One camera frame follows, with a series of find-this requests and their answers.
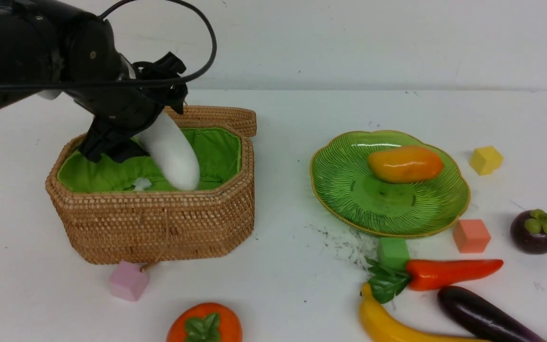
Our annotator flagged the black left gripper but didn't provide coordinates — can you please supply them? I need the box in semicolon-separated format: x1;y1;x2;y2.
67;52;188;164

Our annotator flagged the white toy radish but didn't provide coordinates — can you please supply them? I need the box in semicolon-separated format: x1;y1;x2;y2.
138;111;200;191

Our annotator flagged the orange toy persimmon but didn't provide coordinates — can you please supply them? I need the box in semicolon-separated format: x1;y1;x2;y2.
166;302;243;342

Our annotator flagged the orange toy mango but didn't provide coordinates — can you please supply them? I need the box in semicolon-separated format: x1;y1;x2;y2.
367;145;444;184

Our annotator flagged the yellow toy banana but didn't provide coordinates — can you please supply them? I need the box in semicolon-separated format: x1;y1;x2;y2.
358;282;481;342

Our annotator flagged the red toy chili pepper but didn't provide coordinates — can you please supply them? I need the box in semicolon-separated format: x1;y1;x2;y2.
366;258;504;304

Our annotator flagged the purple toy eggplant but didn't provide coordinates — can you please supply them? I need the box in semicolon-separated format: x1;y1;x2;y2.
437;285;545;342

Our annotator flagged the purple toy mangosteen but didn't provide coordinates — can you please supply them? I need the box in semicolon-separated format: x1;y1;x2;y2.
510;209;547;255

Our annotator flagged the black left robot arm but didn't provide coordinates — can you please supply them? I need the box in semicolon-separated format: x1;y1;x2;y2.
0;0;188;163

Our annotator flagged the woven rattan basket green lining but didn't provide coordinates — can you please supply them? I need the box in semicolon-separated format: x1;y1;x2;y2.
46;121;257;267

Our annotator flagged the pink foam cube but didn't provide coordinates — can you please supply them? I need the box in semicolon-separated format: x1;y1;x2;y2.
109;260;150;302

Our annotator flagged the woven rattan basket lid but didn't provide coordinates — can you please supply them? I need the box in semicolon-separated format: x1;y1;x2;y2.
164;105;257;138

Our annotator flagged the green ribbed glass plate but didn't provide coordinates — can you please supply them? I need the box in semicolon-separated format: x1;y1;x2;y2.
310;130;471;238

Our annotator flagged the green foam cube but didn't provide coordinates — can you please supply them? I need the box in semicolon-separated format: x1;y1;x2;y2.
377;237;410;271

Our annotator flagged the orange foam cube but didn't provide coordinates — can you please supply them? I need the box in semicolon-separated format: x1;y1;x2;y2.
453;219;491;254

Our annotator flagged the yellow foam cube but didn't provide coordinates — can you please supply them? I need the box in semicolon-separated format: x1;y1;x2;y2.
469;145;504;176

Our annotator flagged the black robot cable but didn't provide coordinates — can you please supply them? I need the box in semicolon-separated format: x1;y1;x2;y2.
0;0;218;342

